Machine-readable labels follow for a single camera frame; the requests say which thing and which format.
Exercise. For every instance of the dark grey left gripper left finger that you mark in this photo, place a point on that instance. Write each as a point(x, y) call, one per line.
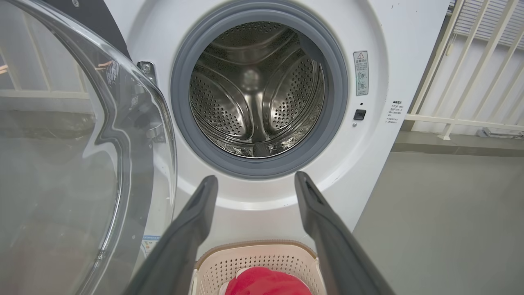
point(180, 246)

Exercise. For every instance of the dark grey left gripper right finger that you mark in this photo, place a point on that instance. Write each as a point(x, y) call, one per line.
point(339, 254)

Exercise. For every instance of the plain red garment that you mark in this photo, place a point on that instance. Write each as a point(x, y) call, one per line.
point(266, 282)

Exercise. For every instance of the transparent washer door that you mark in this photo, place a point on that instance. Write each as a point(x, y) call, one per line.
point(61, 164)

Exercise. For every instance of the cream laundry basket brown rim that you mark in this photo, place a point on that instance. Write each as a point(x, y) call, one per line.
point(262, 256)

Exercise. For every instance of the white front-load washing machine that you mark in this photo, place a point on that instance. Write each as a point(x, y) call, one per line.
point(368, 164)

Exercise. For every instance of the white warning text label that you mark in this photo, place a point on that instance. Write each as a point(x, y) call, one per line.
point(395, 111)

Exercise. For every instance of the stainless steel washing machine drum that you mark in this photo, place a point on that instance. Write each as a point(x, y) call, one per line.
point(254, 90)

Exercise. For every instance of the metal door hinge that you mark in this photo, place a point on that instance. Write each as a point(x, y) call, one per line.
point(146, 70)

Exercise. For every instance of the blue energy label sticker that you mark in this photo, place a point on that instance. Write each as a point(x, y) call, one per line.
point(149, 245)

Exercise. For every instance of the grey warning sticker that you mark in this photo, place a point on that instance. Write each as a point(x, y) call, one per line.
point(360, 73)

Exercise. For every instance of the white metal railing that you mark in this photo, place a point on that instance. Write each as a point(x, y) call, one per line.
point(462, 82)

